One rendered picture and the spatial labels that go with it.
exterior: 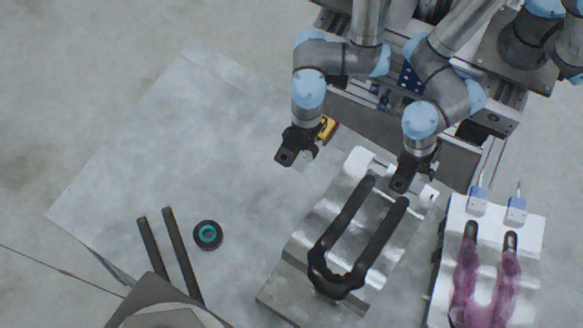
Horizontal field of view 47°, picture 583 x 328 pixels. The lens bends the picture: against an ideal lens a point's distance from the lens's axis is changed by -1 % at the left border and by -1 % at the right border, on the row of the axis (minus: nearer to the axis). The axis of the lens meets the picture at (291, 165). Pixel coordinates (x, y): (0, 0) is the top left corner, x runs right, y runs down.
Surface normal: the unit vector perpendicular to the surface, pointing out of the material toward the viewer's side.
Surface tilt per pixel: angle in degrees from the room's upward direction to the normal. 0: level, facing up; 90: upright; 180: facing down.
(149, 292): 0
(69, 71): 0
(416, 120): 11
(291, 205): 0
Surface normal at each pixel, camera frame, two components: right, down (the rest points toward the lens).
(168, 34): 0.02, -0.39
